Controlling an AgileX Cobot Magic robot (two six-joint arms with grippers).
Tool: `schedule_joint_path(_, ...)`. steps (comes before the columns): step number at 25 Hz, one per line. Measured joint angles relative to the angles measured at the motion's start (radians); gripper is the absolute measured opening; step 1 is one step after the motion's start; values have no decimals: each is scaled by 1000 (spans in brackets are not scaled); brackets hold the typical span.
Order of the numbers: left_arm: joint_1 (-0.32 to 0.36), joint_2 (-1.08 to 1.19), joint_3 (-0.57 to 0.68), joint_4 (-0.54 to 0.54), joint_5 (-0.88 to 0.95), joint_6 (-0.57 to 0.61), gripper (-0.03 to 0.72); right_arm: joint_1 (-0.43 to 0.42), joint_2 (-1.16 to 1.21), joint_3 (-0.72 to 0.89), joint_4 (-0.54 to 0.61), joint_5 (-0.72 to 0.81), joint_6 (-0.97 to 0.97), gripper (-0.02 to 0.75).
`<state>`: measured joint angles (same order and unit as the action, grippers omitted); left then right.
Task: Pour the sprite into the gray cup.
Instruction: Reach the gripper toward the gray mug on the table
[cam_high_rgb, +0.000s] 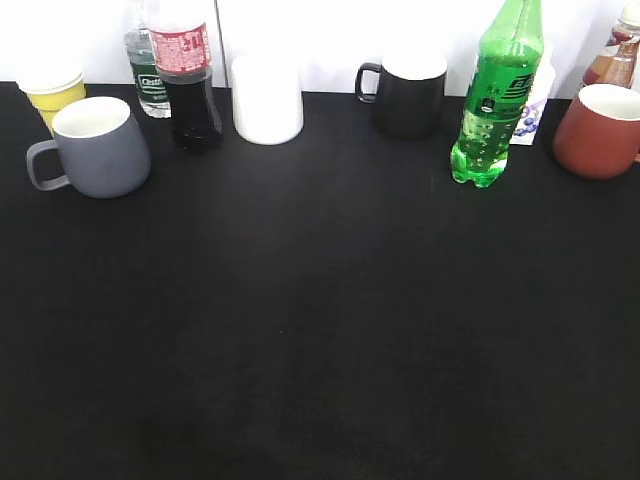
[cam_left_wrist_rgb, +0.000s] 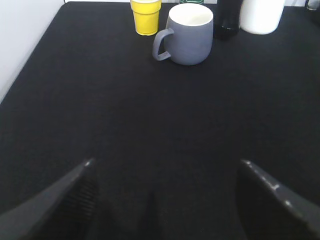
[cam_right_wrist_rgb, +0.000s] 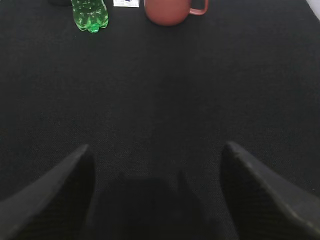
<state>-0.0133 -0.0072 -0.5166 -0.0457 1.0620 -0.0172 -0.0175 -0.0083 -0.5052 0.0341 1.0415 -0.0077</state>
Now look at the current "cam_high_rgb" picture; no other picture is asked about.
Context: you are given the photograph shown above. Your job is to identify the grey ceramic mug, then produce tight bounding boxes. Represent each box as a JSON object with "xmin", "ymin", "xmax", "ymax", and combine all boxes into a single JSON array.
[{"xmin": 26, "ymin": 96, "xmax": 151, "ymax": 199}]

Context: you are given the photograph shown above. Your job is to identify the green soda bottle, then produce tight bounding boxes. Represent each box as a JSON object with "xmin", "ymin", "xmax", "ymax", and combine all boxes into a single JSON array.
[{"xmin": 450, "ymin": 0, "xmax": 544, "ymax": 188}]

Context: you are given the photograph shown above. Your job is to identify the clear Cestbon water bottle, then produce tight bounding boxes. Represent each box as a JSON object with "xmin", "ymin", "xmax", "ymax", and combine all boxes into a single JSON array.
[{"xmin": 124, "ymin": 1, "xmax": 171, "ymax": 119}]

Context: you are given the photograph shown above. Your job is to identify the white blueberry paper cup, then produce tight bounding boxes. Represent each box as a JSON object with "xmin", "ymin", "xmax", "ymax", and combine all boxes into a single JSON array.
[{"xmin": 510, "ymin": 37, "xmax": 556, "ymax": 146}]

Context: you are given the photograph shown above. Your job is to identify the yellow paper cup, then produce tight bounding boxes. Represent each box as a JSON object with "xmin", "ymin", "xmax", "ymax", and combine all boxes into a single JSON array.
[{"xmin": 16, "ymin": 63, "xmax": 86, "ymax": 133}]

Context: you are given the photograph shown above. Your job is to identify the white ceramic mug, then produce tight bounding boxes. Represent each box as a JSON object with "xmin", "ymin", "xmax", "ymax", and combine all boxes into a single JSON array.
[{"xmin": 231, "ymin": 55, "xmax": 304, "ymax": 146}]

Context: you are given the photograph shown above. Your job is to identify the black ceramic mug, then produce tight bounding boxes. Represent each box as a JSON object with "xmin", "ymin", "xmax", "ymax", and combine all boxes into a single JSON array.
[{"xmin": 354, "ymin": 53, "xmax": 448, "ymax": 139}]

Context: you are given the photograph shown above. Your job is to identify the dark cola bottle red label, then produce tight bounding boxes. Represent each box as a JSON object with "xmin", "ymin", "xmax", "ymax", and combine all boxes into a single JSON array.
[{"xmin": 144, "ymin": 1, "xmax": 222, "ymax": 153}]

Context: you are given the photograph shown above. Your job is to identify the red ceramic mug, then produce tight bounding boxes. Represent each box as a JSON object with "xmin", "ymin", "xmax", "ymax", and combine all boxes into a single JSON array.
[{"xmin": 552, "ymin": 84, "xmax": 639, "ymax": 180}]

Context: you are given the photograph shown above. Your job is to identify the amber tea drink bottle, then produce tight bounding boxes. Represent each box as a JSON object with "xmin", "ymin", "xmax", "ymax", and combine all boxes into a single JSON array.
[{"xmin": 579, "ymin": 1, "xmax": 639, "ymax": 89}]

